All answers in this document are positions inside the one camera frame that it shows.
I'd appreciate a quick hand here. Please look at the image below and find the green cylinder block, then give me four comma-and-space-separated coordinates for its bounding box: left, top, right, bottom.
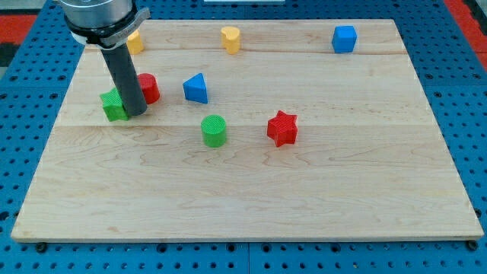
201, 114, 227, 148

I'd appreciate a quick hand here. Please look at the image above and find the blue triangle block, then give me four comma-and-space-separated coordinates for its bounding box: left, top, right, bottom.
183, 73, 208, 104

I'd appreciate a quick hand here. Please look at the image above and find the light wooden board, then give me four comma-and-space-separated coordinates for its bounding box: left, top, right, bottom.
11, 19, 484, 243

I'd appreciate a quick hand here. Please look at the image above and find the yellow block behind arm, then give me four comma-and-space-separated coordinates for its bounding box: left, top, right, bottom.
126, 30, 145, 55

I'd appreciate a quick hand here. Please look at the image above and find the red star block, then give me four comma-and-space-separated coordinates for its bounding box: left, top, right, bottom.
266, 110, 298, 147

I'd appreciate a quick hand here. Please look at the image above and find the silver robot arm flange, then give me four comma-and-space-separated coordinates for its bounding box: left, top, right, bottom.
58, 0, 151, 50

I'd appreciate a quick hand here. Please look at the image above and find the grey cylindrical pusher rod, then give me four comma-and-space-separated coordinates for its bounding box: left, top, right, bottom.
101, 44, 148, 116

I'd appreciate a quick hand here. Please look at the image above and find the red cylinder block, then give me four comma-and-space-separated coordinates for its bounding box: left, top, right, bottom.
138, 73, 161, 104

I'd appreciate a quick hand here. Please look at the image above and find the blue cube block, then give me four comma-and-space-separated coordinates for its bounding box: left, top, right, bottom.
332, 25, 358, 53

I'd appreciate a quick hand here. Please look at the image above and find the green star block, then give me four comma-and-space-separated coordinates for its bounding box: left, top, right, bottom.
100, 88, 129, 122

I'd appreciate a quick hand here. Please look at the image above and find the yellow heart block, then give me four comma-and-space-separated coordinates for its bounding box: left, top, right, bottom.
221, 26, 240, 55

